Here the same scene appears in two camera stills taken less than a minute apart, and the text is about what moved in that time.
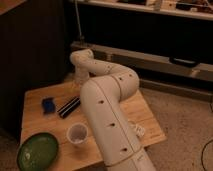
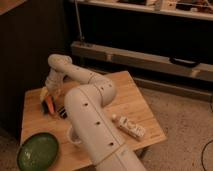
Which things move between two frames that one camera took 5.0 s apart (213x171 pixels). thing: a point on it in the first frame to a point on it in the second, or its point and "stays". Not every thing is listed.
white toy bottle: [139, 130] stays
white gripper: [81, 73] to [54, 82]
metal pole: [79, 22] stays
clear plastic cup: [77, 133] stays
